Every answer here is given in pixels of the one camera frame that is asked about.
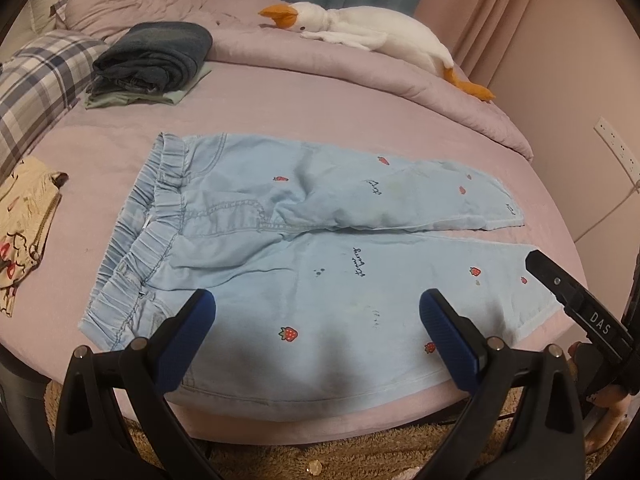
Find light blue strawberry pants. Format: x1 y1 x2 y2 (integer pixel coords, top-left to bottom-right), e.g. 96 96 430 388
79 133 558 422

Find person's right hand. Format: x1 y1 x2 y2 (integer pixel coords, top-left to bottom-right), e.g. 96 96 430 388
569 341 633 453

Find white power strip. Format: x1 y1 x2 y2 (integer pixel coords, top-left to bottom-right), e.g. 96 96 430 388
593 117 640 185

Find cream cartoon print pants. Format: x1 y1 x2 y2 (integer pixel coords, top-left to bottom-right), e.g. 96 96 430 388
1 155 68 318

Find pink bed sheet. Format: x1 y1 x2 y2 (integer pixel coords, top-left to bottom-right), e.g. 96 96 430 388
0 58 590 446

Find white goose plush toy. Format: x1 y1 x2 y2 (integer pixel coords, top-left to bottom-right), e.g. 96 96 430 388
259 2 495 102

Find plaid pillow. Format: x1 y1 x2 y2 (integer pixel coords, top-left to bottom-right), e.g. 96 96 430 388
1 29 107 178

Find folded dark denim pants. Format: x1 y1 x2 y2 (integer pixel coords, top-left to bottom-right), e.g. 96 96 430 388
91 22 213 96

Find pink quilt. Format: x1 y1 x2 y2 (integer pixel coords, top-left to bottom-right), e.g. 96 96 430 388
65 0 533 159

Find white power cable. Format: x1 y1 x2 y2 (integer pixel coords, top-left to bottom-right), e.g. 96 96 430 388
574 181 640 244

